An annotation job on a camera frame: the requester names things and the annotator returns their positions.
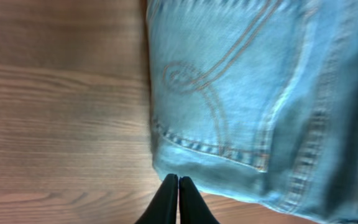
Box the light blue denim jeans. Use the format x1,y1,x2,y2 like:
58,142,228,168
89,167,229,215
146,0,358,223

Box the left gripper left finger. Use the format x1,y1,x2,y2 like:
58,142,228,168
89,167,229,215
135,174,178,224

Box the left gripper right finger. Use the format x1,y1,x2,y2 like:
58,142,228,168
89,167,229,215
179,177,219,224

